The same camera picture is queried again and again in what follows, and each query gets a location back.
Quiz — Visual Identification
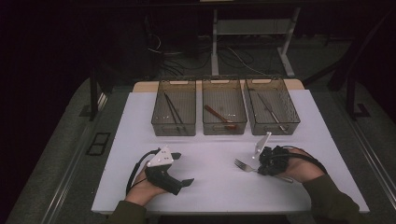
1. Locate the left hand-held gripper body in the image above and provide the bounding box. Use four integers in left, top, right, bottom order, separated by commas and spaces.
144, 146, 184, 196

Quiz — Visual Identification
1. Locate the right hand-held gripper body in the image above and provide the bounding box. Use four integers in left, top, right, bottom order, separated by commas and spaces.
253, 132, 290, 176

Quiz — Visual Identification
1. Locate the silver metal fork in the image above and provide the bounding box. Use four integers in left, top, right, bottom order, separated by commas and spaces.
233, 158, 294, 184

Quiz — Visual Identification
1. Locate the silver metal knife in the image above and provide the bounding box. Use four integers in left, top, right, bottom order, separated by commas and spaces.
256, 92, 290, 134

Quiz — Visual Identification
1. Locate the smoky clear plastic bin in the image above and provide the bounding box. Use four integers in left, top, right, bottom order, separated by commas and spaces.
243, 76, 302, 136
201, 76, 248, 136
150, 77, 198, 137

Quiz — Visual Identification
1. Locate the brown wooden spoon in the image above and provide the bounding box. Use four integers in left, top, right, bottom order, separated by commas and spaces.
204, 105, 238, 131

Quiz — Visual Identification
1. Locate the person's left hand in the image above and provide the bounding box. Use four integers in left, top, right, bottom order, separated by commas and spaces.
125, 169, 169, 207

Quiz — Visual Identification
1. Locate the person's right hand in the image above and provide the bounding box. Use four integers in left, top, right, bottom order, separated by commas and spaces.
283, 147, 327, 185

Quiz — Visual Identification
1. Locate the black metal stand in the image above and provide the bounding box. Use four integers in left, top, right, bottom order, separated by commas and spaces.
303, 8, 396, 120

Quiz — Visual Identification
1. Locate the left hand-held gripper black cable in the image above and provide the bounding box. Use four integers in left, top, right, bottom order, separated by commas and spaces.
125, 148, 162, 196

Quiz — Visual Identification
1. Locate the hand-held gripper black cable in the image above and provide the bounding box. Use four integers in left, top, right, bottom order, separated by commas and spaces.
125, 148, 162, 196
272, 145, 329, 175

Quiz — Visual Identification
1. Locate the right hand-held gripper black cable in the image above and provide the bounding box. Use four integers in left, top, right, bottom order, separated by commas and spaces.
272, 145, 329, 175

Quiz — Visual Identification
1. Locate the black floor cable tangle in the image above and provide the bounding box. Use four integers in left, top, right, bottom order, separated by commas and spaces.
144, 31, 265, 77

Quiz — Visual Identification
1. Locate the metal floor rail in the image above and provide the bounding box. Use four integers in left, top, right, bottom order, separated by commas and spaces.
331, 92, 396, 202
40, 92, 108, 224

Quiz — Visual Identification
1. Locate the white floor cable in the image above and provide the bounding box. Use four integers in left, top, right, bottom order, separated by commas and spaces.
228, 46, 260, 77

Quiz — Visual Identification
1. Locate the white metal desk frame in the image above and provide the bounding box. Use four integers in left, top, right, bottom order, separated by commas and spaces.
210, 7, 302, 78

